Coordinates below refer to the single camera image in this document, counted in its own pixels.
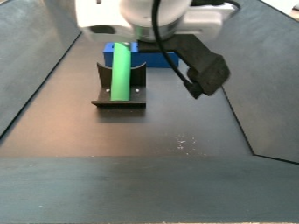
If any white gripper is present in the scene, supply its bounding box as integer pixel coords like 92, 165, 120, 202
75, 0, 238, 42

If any green oval cylinder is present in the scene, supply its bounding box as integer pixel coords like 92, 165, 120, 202
111, 43, 131, 101

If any black curved fixture cradle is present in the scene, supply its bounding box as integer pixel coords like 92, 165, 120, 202
91, 64, 146, 109

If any blue foam shape-hole block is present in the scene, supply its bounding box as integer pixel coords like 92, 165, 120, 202
103, 42, 171, 68

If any black camera cable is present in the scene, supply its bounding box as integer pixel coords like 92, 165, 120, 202
151, 0, 204, 100

